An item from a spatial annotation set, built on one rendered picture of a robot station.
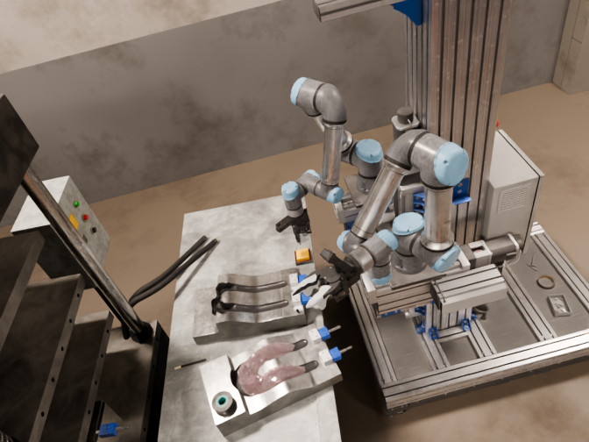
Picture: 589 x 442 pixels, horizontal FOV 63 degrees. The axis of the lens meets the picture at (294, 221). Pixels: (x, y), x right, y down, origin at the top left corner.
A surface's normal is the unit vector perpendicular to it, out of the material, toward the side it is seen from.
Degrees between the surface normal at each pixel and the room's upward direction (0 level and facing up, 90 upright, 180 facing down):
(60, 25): 90
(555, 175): 0
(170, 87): 90
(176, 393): 0
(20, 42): 90
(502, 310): 0
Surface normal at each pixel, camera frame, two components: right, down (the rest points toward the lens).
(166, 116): 0.18, 0.66
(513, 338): -0.18, -0.70
